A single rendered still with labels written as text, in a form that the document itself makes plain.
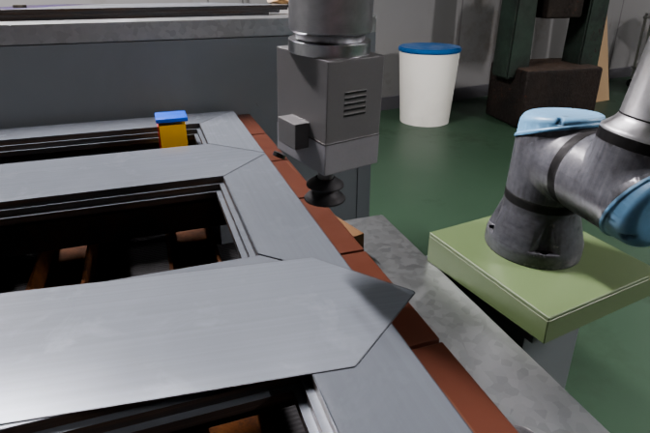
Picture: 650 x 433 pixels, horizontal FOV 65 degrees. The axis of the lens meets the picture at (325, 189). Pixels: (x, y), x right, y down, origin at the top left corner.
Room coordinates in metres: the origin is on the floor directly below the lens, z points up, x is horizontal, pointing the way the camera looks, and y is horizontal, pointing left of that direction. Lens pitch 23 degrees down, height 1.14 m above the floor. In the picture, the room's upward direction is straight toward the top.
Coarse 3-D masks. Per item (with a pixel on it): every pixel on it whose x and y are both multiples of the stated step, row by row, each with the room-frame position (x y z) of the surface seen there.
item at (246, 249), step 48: (0, 144) 0.95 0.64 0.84; (48, 144) 0.97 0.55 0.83; (96, 144) 0.99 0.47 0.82; (96, 192) 0.70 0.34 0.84; (144, 192) 0.71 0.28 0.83; (192, 192) 0.74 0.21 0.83; (240, 240) 0.58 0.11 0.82; (288, 384) 0.33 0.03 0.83; (0, 432) 0.26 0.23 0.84; (48, 432) 0.27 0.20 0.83; (96, 432) 0.28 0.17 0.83; (144, 432) 0.28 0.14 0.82; (336, 432) 0.27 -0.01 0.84
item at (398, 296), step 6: (384, 282) 0.45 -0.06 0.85; (384, 288) 0.44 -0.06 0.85; (390, 288) 0.44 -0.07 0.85; (396, 288) 0.44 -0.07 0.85; (402, 288) 0.44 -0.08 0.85; (390, 294) 0.43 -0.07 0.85; (396, 294) 0.43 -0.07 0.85; (402, 294) 0.43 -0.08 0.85; (408, 294) 0.43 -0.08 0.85; (414, 294) 0.43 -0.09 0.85; (390, 300) 0.42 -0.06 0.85; (396, 300) 0.42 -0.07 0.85; (402, 300) 0.42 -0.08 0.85; (408, 300) 0.42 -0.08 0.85; (396, 306) 0.41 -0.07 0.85; (402, 306) 0.41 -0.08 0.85
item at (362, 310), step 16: (320, 272) 0.47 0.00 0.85; (336, 272) 0.47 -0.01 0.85; (352, 272) 0.47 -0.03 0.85; (336, 288) 0.44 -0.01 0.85; (352, 288) 0.44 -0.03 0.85; (368, 288) 0.44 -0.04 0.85; (336, 304) 0.41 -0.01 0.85; (352, 304) 0.41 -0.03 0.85; (368, 304) 0.41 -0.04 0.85; (384, 304) 0.41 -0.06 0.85; (336, 320) 0.39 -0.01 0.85; (352, 320) 0.39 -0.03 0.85; (368, 320) 0.39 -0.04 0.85; (384, 320) 0.39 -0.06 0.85; (352, 336) 0.36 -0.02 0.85; (368, 336) 0.36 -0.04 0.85; (352, 352) 0.34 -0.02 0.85
